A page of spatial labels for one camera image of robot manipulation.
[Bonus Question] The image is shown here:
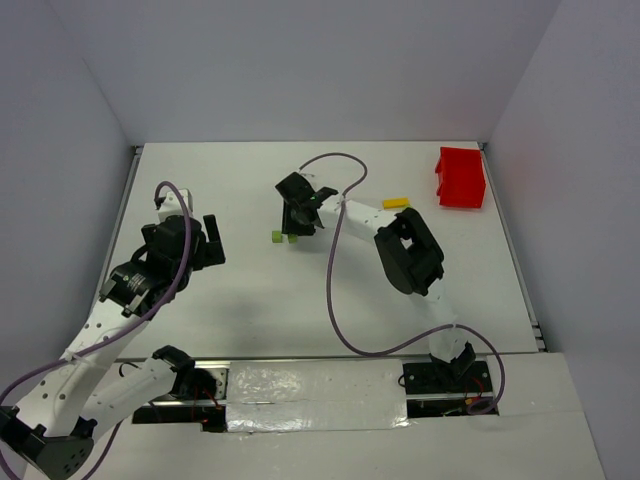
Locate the silver tape sheet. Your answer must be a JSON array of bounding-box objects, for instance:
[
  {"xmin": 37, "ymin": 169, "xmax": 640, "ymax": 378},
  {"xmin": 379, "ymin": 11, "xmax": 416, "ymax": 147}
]
[{"xmin": 226, "ymin": 359, "xmax": 409, "ymax": 433}]

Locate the red plastic bin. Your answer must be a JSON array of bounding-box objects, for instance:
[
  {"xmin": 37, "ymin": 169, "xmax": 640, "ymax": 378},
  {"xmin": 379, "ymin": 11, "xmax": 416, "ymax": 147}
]
[{"xmin": 435, "ymin": 147, "xmax": 486, "ymax": 209}]

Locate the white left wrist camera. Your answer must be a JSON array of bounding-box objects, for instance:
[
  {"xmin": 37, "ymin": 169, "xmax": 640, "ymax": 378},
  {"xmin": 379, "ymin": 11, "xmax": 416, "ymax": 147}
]
[{"xmin": 154, "ymin": 189, "xmax": 193, "ymax": 223}]

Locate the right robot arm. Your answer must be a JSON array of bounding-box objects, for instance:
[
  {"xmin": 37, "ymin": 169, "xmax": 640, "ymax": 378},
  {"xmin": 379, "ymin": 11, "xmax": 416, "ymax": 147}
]
[{"xmin": 275, "ymin": 172, "xmax": 476, "ymax": 387}]

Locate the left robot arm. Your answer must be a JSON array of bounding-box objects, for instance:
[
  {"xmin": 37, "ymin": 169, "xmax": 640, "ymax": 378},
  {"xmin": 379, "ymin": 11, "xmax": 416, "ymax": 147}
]
[{"xmin": 1, "ymin": 215, "xmax": 225, "ymax": 479}]

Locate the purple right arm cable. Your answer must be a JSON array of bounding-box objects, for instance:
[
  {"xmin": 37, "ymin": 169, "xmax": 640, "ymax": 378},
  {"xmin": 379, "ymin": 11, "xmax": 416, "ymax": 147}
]
[{"xmin": 299, "ymin": 152, "xmax": 507, "ymax": 416}]

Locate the yellow long wood block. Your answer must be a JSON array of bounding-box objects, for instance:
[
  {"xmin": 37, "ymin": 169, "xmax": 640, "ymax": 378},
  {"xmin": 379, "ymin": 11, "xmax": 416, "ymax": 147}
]
[{"xmin": 382, "ymin": 197, "xmax": 411, "ymax": 210}]

